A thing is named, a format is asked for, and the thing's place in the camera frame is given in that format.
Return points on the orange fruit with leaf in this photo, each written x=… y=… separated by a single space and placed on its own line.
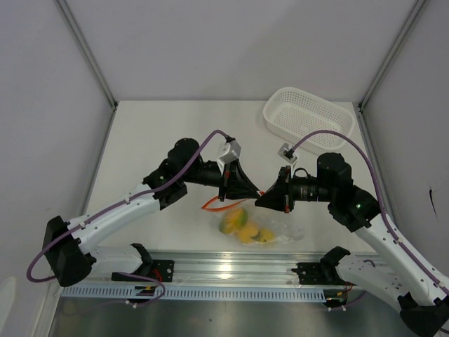
x=247 y=234

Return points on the white slotted cable duct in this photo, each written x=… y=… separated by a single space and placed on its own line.
x=170 y=292

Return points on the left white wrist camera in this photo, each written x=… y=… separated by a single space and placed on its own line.
x=227 y=153

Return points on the white perforated plastic basket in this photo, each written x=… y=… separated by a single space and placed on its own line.
x=292 y=114

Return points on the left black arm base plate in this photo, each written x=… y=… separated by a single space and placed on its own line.
x=160 y=270

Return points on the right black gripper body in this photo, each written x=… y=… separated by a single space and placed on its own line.
x=309 y=189

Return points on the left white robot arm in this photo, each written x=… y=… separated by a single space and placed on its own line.
x=71 y=246

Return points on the right side aluminium rail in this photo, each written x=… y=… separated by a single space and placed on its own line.
x=374 y=159

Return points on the aluminium mounting rail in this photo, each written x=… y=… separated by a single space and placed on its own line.
x=249 y=267

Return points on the right aluminium frame post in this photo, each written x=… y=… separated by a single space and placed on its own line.
x=394 y=50

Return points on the yellow green mango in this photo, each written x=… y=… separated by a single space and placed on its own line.
x=233 y=221

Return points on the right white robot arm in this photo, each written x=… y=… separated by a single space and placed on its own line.
x=415 y=289

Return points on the clear orange zip top bag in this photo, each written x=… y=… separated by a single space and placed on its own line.
x=281 y=224

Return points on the left aluminium frame post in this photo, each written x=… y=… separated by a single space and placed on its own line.
x=85 y=50

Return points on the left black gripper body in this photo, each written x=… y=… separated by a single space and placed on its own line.
x=206 y=174

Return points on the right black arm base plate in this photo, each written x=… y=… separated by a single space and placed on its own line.
x=317 y=274

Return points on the aluminium frame post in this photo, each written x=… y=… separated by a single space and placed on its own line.
x=394 y=50
x=85 y=50

